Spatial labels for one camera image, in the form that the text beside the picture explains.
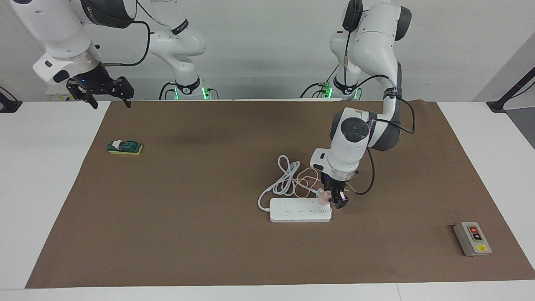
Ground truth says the grey on-off switch box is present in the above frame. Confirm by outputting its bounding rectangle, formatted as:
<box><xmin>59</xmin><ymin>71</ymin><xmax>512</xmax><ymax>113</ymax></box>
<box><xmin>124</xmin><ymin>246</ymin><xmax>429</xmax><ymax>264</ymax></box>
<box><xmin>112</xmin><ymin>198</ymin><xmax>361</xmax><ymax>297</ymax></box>
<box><xmin>453</xmin><ymin>221</ymin><xmax>493</xmax><ymax>257</ymax></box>

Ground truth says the pink charging cable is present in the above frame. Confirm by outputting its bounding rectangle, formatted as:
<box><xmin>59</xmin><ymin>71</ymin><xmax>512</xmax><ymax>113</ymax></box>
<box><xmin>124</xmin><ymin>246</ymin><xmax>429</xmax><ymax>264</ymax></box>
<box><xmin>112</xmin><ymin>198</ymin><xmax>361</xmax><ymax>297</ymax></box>
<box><xmin>293</xmin><ymin>166</ymin><xmax>323</xmax><ymax>198</ymax></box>

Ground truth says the black camera stand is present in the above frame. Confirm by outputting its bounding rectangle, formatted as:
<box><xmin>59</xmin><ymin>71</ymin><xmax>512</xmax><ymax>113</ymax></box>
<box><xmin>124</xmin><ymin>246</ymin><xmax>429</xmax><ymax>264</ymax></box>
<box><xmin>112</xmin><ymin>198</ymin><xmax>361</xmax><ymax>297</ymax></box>
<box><xmin>487</xmin><ymin>67</ymin><xmax>535</xmax><ymax>113</ymax></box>
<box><xmin>0</xmin><ymin>87</ymin><xmax>23</xmax><ymax>113</ymax></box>

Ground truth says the black base cable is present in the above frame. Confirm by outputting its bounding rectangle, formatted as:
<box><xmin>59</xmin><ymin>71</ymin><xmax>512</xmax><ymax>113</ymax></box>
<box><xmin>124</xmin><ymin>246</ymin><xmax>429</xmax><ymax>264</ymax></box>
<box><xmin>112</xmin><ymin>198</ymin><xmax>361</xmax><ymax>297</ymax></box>
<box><xmin>300</xmin><ymin>65</ymin><xmax>340</xmax><ymax>99</ymax></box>
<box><xmin>158</xmin><ymin>82</ymin><xmax>176</xmax><ymax>101</ymax></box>

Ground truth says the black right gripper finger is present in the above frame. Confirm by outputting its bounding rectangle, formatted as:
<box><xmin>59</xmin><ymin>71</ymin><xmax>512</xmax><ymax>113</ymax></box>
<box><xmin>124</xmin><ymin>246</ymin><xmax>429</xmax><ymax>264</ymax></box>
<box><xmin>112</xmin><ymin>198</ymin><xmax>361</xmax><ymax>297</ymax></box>
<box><xmin>110</xmin><ymin>76</ymin><xmax>135</xmax><ymax>109</ymax></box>
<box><xmin>66</xmin><ymin>80</ymin><xmax>100</xmax><ymax>110</ymax></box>

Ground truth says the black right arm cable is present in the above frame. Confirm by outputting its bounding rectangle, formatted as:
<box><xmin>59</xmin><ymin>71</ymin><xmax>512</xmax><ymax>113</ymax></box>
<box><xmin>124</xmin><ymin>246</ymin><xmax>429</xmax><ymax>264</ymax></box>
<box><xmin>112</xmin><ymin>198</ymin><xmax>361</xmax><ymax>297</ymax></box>
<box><xmin>100</xmin><ymin>20</ymin><xmax>151</xmax><ymax>67</ymax></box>

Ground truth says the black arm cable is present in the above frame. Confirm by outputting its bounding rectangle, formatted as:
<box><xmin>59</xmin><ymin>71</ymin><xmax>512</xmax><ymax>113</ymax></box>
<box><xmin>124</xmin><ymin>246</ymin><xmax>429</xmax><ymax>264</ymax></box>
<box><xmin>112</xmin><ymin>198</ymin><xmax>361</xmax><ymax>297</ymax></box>
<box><xmin>100</xmin><ymin>20</ymin><xmax>151</xmax><ymax>67</ymax></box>
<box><xmin>342</xmin><ymin>0</ymin><xmax>415</xmax><ymax>196</ymax></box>

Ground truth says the grey-white power strip cord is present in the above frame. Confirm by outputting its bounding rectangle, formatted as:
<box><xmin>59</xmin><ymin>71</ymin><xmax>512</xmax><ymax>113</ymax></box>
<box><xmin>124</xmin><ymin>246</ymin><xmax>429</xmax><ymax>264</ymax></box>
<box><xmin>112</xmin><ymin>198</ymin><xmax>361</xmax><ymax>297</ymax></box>
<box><xmin>258</xmin><ymin>155</ymin><xmax>324</xmax><ymax>212</ymax></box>

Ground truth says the green knife switch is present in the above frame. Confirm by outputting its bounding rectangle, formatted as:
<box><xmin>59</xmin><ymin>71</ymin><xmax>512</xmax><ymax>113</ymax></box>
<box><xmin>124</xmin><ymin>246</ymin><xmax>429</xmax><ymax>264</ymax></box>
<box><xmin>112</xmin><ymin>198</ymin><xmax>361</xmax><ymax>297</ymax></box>
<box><xmin>107</xmin><ymin>139</ymin><xmax>143</xmax><ymax>156</ymax></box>

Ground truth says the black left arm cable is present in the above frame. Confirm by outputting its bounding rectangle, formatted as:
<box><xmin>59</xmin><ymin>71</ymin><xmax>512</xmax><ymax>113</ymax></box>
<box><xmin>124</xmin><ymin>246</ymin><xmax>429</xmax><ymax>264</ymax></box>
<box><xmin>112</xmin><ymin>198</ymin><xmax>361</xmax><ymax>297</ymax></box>
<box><xmin>342</xmin><ymin>0</ymin><xmax>415</xmax><ymax>196</ymax></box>

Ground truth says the brown table mat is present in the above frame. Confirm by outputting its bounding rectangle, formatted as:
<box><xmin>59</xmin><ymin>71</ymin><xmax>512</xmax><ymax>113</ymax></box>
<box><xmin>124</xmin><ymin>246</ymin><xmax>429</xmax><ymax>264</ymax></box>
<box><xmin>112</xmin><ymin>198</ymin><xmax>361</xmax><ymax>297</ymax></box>
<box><xmin>25</xmin><ymin>99</ymin><xmax>535</xmax><ymax>289</ymax></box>

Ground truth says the white power strip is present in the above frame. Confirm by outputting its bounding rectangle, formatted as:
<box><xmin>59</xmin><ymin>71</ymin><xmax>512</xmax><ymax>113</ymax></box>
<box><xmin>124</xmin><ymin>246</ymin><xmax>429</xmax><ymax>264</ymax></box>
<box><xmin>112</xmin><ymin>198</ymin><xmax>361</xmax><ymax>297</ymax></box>
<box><xmin>270</xmin><ymin>197</ymin><xmax>333</xmax><ymax>223</ymax></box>

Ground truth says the white box yellow label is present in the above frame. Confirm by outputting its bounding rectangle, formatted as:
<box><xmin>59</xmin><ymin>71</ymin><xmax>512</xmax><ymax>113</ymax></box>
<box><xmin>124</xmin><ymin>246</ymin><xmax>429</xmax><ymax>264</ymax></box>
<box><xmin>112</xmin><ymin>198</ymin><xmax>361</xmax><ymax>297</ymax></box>
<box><xmin>45</xmin><ymin>86</ymin><xmax>71</xmax><ymax>102</ymax></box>

